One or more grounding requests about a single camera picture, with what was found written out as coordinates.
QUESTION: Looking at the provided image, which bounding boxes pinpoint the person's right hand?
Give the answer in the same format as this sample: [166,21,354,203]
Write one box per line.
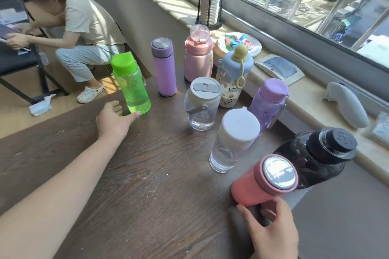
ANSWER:
[236,196,300,259]

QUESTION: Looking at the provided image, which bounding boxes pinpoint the person's left hand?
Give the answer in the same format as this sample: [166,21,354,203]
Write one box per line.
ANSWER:
[96,100,142,147]

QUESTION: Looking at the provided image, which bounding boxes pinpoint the green translucent bottle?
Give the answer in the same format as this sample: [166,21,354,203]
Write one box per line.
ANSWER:
[110,51,152,115]

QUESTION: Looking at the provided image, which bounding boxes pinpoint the pink thermos flask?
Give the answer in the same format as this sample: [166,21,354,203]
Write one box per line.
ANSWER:
[231,154,299,208]

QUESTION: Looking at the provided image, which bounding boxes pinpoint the purple thermos flask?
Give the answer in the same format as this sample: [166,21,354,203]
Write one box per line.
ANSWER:
[151,37,177,98]

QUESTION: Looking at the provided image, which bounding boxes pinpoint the black large bottle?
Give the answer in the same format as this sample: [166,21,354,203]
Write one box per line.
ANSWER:
[272,127,359,190]

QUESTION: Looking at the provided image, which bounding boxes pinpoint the clear bottle grey handle lid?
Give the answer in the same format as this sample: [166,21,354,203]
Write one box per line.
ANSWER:
[183,76,222,132]

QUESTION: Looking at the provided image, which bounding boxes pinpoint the pale pink jug bottle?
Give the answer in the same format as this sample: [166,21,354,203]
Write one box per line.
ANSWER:
[184,24,215,83]

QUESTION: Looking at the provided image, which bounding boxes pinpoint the clear bottle white lid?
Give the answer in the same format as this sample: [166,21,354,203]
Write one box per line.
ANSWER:
[209,107,261,174]

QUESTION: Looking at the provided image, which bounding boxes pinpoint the blue lid cartoon bottle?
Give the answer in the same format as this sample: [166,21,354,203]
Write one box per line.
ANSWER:
[216,44,254,108]

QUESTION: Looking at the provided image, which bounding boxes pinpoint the purple translucent bottle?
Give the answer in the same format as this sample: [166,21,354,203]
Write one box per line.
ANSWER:
[248,78,289,136]

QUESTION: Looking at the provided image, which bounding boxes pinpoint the person's left forearm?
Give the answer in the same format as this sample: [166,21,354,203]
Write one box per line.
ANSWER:
[0,137,115,259]

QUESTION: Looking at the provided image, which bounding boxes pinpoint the white clog shoe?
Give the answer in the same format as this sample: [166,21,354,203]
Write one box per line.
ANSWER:
[76,83,105,104]

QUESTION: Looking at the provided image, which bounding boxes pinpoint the dark wooden table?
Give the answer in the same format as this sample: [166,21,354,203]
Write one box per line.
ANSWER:
[0,64,314,259]

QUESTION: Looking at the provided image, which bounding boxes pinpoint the black padded bench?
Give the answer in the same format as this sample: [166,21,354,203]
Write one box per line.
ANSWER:
[0,0,70,105]

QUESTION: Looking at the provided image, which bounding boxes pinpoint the tablet computer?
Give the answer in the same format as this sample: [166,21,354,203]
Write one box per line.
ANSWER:
[0,23,31,53]

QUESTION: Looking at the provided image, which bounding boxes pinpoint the white papers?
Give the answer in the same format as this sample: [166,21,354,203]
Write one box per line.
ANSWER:
[0,8,28,25]

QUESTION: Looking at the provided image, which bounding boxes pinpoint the pile of colourful candies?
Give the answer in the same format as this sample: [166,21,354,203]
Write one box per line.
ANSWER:
[224,33,253,49]

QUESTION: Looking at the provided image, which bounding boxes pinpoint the white plate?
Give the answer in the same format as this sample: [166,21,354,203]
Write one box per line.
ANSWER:
[216,32,263,58]

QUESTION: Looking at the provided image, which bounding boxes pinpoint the white device with blue panel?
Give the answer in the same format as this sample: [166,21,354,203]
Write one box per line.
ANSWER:
[254,53,306,86]

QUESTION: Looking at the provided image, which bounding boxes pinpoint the black wire cup holder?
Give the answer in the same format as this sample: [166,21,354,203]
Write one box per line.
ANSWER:
[195,0,224,30]

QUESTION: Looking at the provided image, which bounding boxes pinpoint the grey window frame with bars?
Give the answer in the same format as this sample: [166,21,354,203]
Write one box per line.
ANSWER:
[164,0,389,74]

